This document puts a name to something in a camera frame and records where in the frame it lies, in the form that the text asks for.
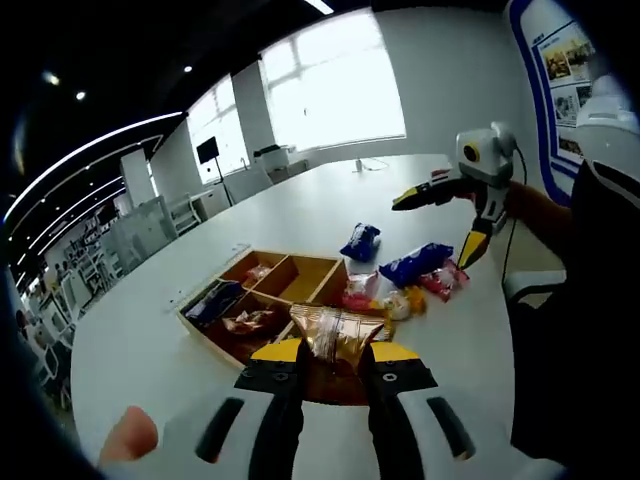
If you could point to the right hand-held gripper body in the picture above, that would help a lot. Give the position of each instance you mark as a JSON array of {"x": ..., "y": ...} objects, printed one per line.
[{"x": 487, "y": 155}]

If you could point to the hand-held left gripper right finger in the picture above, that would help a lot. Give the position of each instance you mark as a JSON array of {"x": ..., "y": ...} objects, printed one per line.
[{"x": 395, "y": 400}]

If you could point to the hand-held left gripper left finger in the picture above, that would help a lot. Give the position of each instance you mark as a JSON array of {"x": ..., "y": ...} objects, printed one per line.
[{"x": 280, "y": 400}]

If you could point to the red snack packet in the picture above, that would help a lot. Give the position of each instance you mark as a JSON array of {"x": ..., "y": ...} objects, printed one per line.
[{"x": 445, "y": 282}]

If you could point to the blue cookie packet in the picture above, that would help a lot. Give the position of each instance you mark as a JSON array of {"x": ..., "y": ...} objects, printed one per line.
[
  {"x": 415, "y": 262},
  {"x": 360, "y": 240}
]

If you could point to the golden mixed nuts packet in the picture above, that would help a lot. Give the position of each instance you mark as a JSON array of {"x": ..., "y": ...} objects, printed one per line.
[
  {"x": 335, "y": 335},
  {"x": 247, "y": 322}
]

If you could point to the yellow marshmallow packet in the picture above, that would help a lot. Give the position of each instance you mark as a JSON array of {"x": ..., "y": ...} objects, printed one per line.
[{"x": 400, "y": 305}]

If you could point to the wooden divided container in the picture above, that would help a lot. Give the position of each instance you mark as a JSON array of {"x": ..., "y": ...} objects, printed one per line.
[{"x": 205, "y": 337}]

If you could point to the pink marshmallow packet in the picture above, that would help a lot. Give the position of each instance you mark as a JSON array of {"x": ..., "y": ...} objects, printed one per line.
[
  {"x": 361, "y": 290},
  {"x": 257, "y": 275}
]

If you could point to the silver blue candy packet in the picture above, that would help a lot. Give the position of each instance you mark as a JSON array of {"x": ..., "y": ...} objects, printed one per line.
[{"x": 215, "y": 300}]

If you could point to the person's left hand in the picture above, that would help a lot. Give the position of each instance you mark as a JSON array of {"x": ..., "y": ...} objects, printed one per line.
[{"x": 127, "y": 437}]

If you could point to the small white desk device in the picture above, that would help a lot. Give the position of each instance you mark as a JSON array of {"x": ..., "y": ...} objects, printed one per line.
[{"x": 359, "y": 166}]

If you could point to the white chest device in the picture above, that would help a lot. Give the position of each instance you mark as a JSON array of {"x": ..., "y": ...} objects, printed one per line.
[{"x": 605, "y": 115}]

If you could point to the person's dark clothing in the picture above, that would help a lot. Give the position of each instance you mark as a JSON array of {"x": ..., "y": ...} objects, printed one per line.
[{"x": 590, "y": 300}]

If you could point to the white printer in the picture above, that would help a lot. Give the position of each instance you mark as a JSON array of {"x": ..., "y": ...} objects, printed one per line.
[{"x": 272, "y": 157}]

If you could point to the grey mesh office chair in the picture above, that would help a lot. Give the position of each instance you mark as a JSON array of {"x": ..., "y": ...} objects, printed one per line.
[{"x": 145, "y": 225}]

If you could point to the black monitor on stand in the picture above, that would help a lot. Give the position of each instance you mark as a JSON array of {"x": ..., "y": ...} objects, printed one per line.
[{"x": 207, "y": 150}]

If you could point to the blue white wall poster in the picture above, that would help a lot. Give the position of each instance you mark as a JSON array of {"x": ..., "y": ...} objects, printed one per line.
[{"x": 565, "y": 60}]

